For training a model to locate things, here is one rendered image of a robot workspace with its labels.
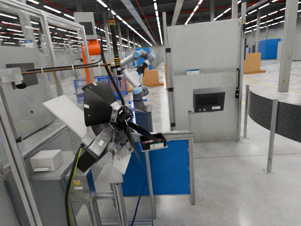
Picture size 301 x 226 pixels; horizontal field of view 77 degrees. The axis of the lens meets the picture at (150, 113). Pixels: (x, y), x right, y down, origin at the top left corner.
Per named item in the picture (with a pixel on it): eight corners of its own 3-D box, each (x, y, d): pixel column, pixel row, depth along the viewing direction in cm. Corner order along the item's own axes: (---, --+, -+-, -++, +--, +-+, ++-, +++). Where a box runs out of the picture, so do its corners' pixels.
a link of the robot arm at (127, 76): (140, 99, 225) (110, 69, 232) (146, 97, 237) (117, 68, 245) (146, 92, 219) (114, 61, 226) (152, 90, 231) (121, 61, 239)
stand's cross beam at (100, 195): (92, 199, 149) (91, 195, 147) (94, 195, 152) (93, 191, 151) (115, 198, 147) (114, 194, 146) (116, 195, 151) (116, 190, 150)
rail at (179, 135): (102, 144, 189) (101, 136, 187) (103, 142, 193) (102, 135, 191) (193, 139, 181) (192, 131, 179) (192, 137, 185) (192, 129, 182)
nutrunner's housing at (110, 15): (118, 80, 133) (108, 8, 120) (116, 80, 136) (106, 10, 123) (123, 79, 134) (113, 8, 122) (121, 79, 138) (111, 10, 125)
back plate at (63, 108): (118, 188, 114) (120, 187, 114) (26, 110, 103) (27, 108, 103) (132, 147, 165) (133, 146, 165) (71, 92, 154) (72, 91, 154)
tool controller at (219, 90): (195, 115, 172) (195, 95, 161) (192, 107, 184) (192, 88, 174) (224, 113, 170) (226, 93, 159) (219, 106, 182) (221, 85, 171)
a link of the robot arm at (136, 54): (104, 67, 221) (136, 47, 196) (110, 66, 231) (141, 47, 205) (108, 76, 222) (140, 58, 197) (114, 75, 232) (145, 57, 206)
